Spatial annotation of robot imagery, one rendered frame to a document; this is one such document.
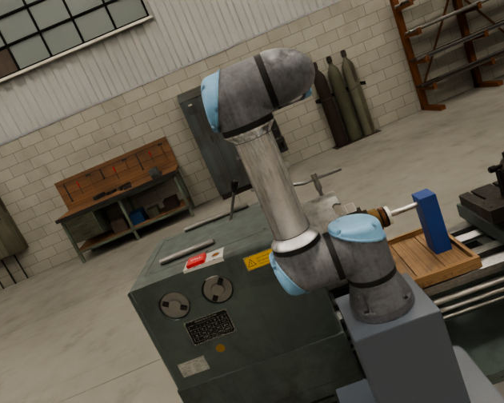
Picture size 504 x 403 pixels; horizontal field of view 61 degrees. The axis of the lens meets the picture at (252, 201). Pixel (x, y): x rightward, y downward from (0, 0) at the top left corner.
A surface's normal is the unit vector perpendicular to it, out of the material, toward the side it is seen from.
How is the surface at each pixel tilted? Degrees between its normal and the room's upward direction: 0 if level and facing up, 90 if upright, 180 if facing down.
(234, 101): 91
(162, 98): 90
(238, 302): 90
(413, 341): 90
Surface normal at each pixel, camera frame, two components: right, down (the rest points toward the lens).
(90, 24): 0.10, 0.22
